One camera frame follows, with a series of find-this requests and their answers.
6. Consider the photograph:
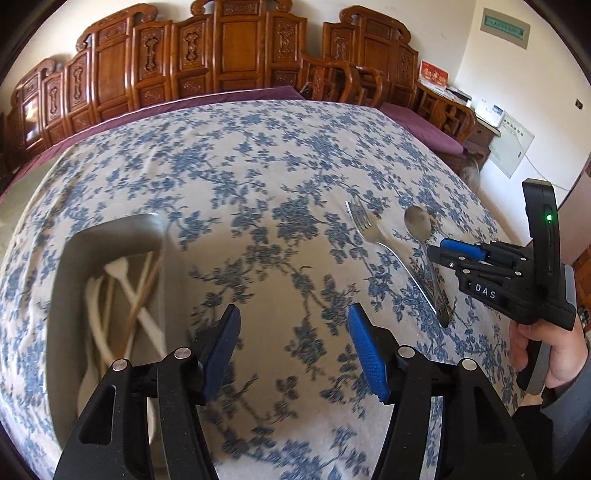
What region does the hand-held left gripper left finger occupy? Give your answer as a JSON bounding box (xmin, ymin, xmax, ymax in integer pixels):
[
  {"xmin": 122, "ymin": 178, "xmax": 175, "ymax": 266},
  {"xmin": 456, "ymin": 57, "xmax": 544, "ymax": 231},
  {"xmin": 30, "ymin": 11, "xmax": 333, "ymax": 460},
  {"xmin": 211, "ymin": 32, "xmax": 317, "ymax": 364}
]
[{"xmin": 53, "ymin": 304, "xmax": 243, "ymax": 480}]

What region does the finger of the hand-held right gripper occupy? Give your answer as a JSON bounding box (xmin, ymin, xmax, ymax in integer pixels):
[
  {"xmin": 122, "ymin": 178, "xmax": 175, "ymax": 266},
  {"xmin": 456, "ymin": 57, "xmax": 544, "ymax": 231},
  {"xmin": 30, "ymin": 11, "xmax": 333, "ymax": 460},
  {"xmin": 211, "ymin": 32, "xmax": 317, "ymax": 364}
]
[
  {"xmin": 427, "ymin": 246, "xmax": 497, "ymax": 280},
  {"xmin": 440, "ymin": 237, "xmax": 497, "ymax": 261}
]

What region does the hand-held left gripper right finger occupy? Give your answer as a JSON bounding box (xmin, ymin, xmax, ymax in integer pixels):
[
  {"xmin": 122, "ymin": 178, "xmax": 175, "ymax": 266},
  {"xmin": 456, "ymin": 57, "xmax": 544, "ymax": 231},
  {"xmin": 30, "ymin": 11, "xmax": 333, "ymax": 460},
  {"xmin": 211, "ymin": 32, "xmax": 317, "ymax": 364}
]
[{"xmin": 347, "ymin": 304, "xmax": 541, "ymax": 480}]

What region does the metal spoon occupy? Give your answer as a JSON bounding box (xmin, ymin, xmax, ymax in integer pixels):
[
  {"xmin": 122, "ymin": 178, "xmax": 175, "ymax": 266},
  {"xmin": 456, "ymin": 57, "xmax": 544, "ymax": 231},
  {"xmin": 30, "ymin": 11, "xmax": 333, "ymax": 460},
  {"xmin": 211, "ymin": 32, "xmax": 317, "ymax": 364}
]
[{"xmin": 403, "ymin": 204, "xmax": 451, "ymax": 324}]

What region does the metal fork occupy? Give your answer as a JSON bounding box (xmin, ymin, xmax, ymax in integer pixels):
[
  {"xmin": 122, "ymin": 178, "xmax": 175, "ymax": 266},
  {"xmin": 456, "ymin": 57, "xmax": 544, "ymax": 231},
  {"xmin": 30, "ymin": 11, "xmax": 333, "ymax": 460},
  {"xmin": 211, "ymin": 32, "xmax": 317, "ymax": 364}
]
[{"xmin": 345, "ymin": 199, "xmax": 451, "ymax": 328}]

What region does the large white spoon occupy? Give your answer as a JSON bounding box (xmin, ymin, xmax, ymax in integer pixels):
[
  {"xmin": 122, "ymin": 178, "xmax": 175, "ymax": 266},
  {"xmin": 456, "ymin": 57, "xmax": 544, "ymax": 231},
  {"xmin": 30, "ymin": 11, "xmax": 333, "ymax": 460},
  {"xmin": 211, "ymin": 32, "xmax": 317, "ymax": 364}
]
[{"xmin": 104, "ymin": 258, "xmax": 164, "ymax": 356}]

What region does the small white spoon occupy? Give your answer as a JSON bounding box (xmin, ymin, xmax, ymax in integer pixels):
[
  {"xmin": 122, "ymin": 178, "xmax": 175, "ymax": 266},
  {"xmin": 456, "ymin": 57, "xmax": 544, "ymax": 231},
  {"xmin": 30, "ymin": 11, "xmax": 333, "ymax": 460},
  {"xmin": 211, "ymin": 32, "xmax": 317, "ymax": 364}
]
[{"xmin": 78, "ymin": 276, "xmax": 114, "ymax": 416}]

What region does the metal tray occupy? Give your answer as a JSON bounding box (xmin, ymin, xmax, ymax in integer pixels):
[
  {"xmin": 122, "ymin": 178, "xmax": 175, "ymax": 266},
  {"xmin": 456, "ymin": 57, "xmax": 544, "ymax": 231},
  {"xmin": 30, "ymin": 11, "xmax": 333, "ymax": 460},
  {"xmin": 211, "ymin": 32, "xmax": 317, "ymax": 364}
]
[{"xmin": 44, "ymin": 212, "xmax": 169, "ymax": 472}]

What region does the person's right forearm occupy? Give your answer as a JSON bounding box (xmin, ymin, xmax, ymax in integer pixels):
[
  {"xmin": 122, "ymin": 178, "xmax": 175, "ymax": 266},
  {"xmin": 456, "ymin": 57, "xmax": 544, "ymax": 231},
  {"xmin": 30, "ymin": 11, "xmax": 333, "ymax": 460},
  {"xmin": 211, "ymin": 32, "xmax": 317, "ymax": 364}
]
[{"xmin": 538, "ymin": 332, "xmax": 591, "ymax": 480}]

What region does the person's right hand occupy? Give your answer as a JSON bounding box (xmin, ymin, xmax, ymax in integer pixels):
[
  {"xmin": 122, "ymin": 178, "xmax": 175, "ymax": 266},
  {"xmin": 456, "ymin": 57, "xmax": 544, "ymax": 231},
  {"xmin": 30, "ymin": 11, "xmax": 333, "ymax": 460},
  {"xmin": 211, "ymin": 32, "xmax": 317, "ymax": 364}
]
[{"xmin": 508, "ymin": 318, "xmax": 585, "ymax": 391}]

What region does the grey rounded object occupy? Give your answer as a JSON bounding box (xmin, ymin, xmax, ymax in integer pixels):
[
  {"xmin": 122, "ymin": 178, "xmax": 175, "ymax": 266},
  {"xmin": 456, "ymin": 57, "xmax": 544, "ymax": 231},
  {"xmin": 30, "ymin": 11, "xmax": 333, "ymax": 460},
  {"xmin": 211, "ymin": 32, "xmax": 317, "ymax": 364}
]
[{"xmin": 462, "ymin": 157, "xmax": 483, "ymax": 190}]

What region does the white device box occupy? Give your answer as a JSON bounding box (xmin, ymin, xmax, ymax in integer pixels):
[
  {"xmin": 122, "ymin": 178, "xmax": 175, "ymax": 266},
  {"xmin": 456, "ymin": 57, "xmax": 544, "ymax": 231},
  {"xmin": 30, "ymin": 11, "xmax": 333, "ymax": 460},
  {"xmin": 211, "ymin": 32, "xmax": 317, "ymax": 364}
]
[{"xmin": 473, "ymin": 102, "xmax": 504, "ymax": 127}]

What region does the red card on side table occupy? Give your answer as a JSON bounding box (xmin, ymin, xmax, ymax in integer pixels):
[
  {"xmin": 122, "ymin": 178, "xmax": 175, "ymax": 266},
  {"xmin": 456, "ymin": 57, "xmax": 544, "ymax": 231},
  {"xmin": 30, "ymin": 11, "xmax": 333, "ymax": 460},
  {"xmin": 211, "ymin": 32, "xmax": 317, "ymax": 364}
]
[{"xmin": 418, "ymin": 60, "xmax": 450, "ymax": 90}]

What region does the wooden armchair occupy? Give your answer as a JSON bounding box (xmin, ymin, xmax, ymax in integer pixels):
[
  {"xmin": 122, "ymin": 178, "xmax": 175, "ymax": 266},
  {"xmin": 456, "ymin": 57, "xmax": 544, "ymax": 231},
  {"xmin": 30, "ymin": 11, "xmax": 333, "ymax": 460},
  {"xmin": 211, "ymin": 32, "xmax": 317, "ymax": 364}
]
[
  {"xmin": 300, "ymin": 55, "xmax": 361, "ymax": 104},
  {"xmin": 353, "ymin": 67, "xmax": 391, "ymax": 109}
]

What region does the blue floral tablecloth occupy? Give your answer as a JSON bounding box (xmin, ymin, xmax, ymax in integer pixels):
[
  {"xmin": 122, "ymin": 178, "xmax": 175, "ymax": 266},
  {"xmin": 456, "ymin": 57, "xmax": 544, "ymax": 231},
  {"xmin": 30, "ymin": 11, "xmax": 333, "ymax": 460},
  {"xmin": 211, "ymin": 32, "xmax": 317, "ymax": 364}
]
[{"xmin": 0, "ymin": 99, "xmax": 522, "ymax": 480}]

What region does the carved wooden panel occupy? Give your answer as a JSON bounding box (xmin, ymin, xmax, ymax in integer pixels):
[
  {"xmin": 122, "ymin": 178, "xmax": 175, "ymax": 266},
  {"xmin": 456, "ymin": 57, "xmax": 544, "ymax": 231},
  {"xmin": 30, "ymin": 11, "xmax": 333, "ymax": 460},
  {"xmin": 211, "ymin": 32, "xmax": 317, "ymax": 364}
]
[
  {"xmin": 322, "ymin": 6, "xmax": 421, "ymax": 109},
  {"xmin": 67, "ymin": 4, "xmax": 176, "ymax": 125},
  {"xmin": 172, "ymin": 0, "xmax": 309, "ymax": 100},
  {"xmin": 9, "ymin": 58, "xmax": 77, "ymax": 160}
]

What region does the white cable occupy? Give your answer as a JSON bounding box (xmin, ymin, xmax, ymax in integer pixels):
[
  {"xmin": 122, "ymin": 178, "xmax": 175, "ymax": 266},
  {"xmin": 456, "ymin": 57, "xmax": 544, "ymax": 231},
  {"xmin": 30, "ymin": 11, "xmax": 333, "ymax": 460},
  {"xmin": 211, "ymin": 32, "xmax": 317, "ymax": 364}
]
[{"xmin": 522, "ymin": 152, "xmax": 573, "ymax": 191}]

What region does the white wall panel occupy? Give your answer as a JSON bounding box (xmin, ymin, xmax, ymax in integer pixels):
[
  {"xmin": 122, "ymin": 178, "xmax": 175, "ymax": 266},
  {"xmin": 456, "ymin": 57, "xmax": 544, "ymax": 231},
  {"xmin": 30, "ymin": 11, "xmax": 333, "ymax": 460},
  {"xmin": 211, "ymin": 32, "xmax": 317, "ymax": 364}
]
[{"xmin": 488, "ymin": 111, "xmax": 536, "ymax": 180}]

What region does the green wall sign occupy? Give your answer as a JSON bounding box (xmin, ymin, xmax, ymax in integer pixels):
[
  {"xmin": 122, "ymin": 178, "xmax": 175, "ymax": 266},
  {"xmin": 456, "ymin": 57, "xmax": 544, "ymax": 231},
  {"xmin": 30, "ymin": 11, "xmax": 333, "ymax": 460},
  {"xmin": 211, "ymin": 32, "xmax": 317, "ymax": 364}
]
[{"xmin": 478, "ymin": 7, "xmax": 531, "ymax": 51}]

